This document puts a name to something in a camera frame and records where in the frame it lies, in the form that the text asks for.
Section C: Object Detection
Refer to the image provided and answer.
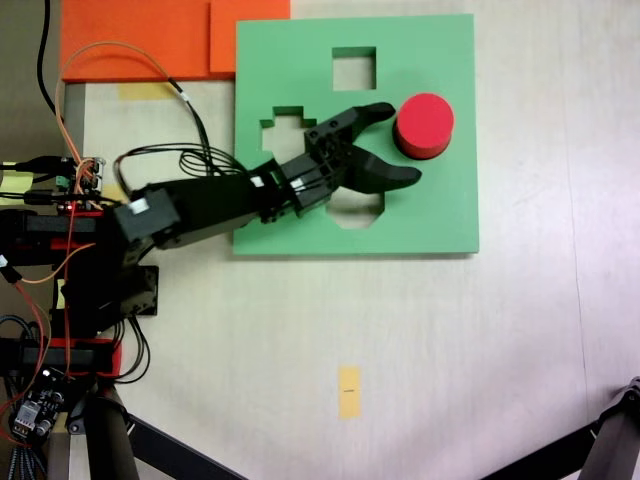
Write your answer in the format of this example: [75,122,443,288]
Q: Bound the red and black table clamp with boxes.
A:
[0,208,105,267]
[0,335,124,380]

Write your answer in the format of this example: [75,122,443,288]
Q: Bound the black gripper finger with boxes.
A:
[327,101,396,149]
[339,142,424,194]

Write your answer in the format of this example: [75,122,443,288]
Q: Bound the green circuit board with wires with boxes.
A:
[57,156,107,202]

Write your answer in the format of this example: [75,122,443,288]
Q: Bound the grey tripod leg with clamps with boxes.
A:
[582,375,640,480]

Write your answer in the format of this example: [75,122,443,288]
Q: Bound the orange flat block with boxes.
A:
[60,0,292,83]

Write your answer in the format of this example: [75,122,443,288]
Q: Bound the red cylinder block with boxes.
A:
[393,92,457,161]

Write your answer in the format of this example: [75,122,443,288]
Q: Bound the thin black arm wires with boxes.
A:
[113,78,254,202]

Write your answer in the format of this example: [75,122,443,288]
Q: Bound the thick black cable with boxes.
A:
[38,0,60,117]

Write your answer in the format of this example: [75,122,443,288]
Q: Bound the green shape sorter board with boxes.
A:
[232,13,480,259]

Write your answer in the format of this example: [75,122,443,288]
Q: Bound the black tripod brace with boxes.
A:
[479,423,604,480]
[124,417,251,480]

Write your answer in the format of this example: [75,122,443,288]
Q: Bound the black tripod leg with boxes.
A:
[79,392,141,480]

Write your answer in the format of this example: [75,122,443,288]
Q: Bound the yellow sticky note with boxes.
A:
[0,171,35,192]

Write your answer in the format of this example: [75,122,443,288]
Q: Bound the yellow tape strip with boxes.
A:
[338,365,363,420]
[116,81,175,101]

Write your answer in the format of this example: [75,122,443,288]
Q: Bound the orange cable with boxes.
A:
[54,41,176,174]

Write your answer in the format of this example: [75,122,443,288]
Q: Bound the small black circuit board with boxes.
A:
[9,383,67,445]

